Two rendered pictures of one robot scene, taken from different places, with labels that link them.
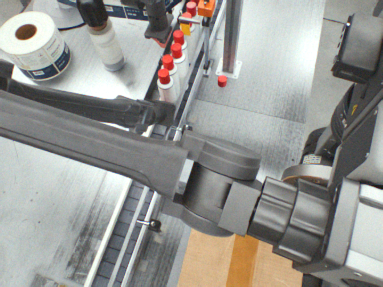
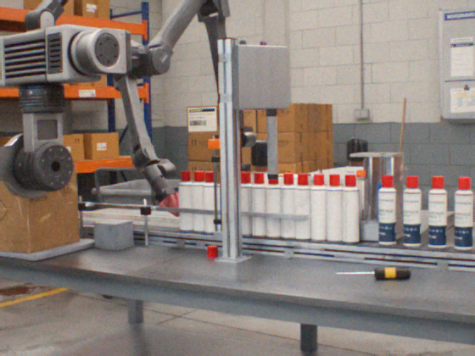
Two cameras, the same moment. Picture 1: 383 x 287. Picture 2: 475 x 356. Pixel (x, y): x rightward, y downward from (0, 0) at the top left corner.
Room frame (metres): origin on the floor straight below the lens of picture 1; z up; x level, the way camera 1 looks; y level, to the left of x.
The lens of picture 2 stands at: (1.05, -2.22, 1.25)
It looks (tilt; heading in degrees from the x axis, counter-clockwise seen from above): 5 degrees down; 98
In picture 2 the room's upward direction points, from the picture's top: 1 degrees counter-clockwise
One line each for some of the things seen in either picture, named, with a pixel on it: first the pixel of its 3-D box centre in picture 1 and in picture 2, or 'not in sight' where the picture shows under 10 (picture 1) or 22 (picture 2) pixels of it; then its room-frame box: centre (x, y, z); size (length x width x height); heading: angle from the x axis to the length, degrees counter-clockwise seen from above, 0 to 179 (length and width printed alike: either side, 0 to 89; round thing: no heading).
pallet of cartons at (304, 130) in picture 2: not in sight; (261, 180); (0.46, 4.02, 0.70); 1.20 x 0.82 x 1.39; 157
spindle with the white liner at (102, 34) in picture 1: (102, 33); (262, 180); (0.82, 0.26, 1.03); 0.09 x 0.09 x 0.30
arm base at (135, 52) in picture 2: not in sight; (126, 53); (0.50, -0.34, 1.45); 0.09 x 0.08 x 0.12; 151
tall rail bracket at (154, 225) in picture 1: (150, 226); (85, 217); (0.17, 0.15, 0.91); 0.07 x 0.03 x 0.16; 67
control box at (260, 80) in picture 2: not in sight; (257, 78); (0.85, -0.15, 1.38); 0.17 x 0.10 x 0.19; 32
